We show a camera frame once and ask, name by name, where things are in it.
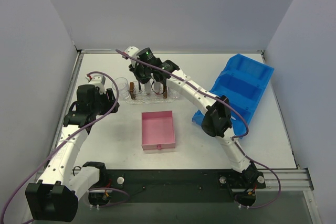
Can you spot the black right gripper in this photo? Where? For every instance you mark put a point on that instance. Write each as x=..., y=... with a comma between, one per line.
x=143, y=74

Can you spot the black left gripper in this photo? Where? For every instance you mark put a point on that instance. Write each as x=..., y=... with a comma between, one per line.
x=112, y=99

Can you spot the black-capped toothpaste tube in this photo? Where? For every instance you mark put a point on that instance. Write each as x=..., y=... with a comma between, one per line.
x=147, y=88

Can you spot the red-capped toothpaste tube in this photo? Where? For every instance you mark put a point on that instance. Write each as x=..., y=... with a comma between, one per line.
x=156, y=87

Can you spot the brown wooden holder block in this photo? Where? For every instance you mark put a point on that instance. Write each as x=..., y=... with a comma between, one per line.
x=165, y=92
x=132, y=90

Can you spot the clear plastic cup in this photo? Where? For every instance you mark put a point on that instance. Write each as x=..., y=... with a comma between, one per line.
x=122, y=87

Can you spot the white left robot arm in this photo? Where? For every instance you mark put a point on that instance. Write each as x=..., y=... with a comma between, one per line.
x=55, y=195

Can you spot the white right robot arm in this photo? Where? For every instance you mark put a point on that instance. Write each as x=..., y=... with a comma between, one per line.
x=216, y=110

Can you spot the clear textured glass tray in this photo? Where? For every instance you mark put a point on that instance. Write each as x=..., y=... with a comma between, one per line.
x=153, y=98

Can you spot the pink plastic drawer box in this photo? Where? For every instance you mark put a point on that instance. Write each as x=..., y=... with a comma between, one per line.
x=157, y=130

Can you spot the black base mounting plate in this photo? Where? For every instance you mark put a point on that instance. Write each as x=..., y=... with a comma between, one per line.
x=175, y=186

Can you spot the blue plastic bin organizer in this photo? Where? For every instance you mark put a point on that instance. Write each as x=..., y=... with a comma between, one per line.
x=243, y=81

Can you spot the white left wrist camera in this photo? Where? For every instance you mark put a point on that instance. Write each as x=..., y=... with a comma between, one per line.
x=98, y=80

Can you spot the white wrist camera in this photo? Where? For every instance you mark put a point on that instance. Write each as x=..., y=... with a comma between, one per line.
x=98, y=80
x=132, y=52

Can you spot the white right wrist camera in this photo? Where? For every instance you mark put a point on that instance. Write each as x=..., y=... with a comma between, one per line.
x=132, y=52

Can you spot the aluminium frame rail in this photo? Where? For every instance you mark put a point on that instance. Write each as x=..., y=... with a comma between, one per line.
x=283, y=179

